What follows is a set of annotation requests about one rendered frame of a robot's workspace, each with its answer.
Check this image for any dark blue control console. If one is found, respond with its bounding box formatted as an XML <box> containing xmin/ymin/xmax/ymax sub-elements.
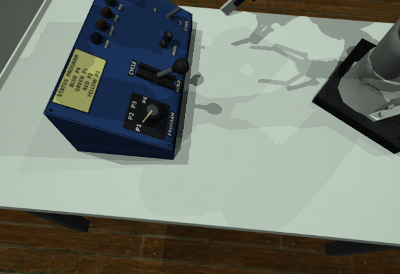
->
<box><xmin>43</xmin><ymin>0</ymin><xmax>193</xmax><ymax>160</ymax></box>

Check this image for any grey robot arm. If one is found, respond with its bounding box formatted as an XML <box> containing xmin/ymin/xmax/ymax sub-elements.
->
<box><xmin>338</xmin><ymin>18</ymin><xmax>400</xmax><ymax>122</ymax></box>

